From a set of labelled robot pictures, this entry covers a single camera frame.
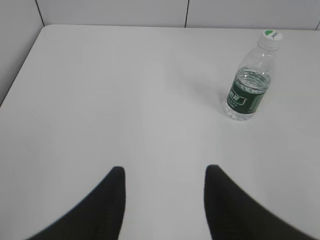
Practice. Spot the white green bottle cap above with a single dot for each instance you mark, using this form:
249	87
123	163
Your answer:
270	40

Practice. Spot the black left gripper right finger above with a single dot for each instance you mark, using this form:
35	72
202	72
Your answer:
232	214

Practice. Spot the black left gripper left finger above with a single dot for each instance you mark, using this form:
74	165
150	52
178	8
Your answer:
99	216

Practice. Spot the clear green-label water bottle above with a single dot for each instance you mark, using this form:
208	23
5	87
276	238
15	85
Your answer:
251	82

